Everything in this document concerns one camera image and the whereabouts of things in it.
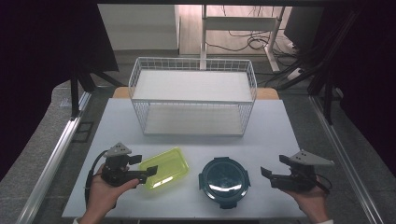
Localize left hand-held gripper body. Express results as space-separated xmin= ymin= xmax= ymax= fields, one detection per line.
xmin=101 ymin=142 xmax=148 ymax=188

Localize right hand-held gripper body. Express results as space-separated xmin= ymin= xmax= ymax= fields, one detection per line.
xmin=270 ymin=149 xmax=334 ymax=191

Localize yellow-green rectangular food container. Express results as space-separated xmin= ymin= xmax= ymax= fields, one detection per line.
xmin=137 ymin=147 xmax=191 ymax=190

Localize dark teal round food container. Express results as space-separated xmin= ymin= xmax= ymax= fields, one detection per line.
xmin=198 ymin=156 xmax=252 ymax=210

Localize white wire two-tier rack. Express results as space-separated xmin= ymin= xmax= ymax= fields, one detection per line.
xmin=128 ymin=56 xmax=258 ymax=137

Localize person's right hand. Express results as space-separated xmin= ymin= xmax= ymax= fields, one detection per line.
xmin=281 ymin=176 xmax=331 ymax=220

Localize person's left hand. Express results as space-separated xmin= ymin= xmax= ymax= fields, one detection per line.
xmin=81 ymin=164 xmax=140 ymax=217

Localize black tripod stand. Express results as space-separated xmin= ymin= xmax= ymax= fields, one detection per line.
xmin=69 ymin=69 xmax=125 ymax=120
xmin=276 ymin=8 xmax=365 ymax=125

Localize white power strip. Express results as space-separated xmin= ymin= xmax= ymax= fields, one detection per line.
xmin=287 ymin=67 xmax=304 ymax=81

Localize dark curtain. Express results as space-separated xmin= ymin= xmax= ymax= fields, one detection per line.
xmin=323 ymin=0 xmax=396 ymax=178
xmin=0 ymin=0 xmax=120 ymax=181

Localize white cabinet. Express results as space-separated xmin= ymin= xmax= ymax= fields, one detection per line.
xmin=97 ymin=3 xmax=181 ymax=51

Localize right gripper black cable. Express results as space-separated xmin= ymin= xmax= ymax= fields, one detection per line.
xmin=317 ymin=173 xmax=332 ymax=195

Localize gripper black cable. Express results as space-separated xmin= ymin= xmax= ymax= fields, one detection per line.
xmin=317 ymin=173 xmax=332 ymax=195
xmin=84 ymin=149 xmax=108 ymax=206

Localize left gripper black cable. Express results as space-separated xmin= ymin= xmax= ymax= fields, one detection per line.
xmin=84 ymin=149 xmax=108 ymax=206

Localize aluminium rail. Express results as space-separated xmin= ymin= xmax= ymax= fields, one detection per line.
xmin=308 ymin=94 xmax=386 ymax=224
xmin=15 ymin=91 xmax=92 ymax=224

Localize black floor cables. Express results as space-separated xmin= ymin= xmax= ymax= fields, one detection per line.
xmin=205 ymin=5 xmax=300 ymax=59

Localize white metal desk frame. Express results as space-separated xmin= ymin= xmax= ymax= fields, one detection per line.
xmin=200 ymin=4 xmax=286 ymax=73

